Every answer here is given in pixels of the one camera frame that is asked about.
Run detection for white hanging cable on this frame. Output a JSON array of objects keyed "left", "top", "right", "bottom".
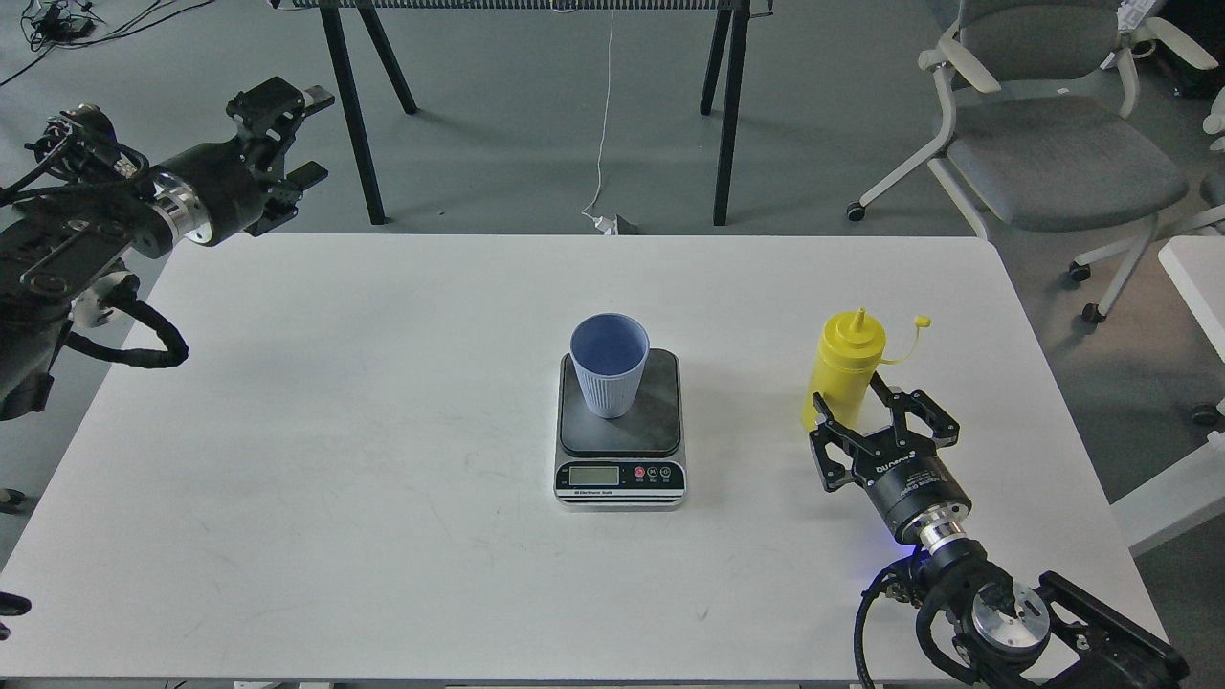
[{"left": 582, "top": 0, "right": 616, "bottom": 223}]

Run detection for yellow squeeze bottle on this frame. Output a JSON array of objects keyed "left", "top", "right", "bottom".
[{"left": 801, "top": 308, "right": 932, "bottom": 433}]

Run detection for blue ribbed plastic cup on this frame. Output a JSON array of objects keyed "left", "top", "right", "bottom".
[{"left": 568, "top": 313, "right": 650, "bottom": 419}]

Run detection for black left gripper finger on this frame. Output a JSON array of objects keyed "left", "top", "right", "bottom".
[
  {"left": 251, "top": 161, "right": 330, "bottom": 235},
  {"left": 225, "top": 76, "right": 334, "bottom": 178}
]

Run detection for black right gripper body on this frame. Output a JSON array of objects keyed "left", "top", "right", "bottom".
[{"left": 858, "top": 440, "right": 971, "bottom": 546}]

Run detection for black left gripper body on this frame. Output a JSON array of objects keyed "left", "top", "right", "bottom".
[{"left": 149, "top": 143, "right": 288, "bottom": 246}]

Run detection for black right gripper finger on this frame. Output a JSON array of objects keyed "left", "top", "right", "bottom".
[
  {"left": 869, "top": 371, "right": 960, "bottom": 459},
  {"left": 809, "top": 390, "right": 877, "bottom": 494}
]

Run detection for grey office chair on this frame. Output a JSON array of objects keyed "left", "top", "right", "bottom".
[{"left": 846, "top": 1, "right": 1216, "bottom": 325}]

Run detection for white power plug adapter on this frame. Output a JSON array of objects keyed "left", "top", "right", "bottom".
[{"left": 593, "top": 215, "right": 639, "bottom": 235}]

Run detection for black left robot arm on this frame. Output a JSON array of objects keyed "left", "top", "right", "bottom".
[{"left": 1, "top": 78, "right": 334, "bottom": 421}]

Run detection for digital kitchen scale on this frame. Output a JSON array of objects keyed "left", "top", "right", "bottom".
[{"left": 552, "top": 348, "right": 690, "bottom": 511}]

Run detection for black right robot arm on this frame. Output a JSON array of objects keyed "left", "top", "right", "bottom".
[{"left": 809, "top": 375, "right": 1189, "bottom": 688}]

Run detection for black metal table legs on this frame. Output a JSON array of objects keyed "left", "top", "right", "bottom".
[{"left": 270, "top": 1, "right": 771, "bottom": 228}]

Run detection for black floor cables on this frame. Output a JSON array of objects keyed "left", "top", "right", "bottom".
[{"left": 0, "top": 0, "right": 216, "bottom": 89}]

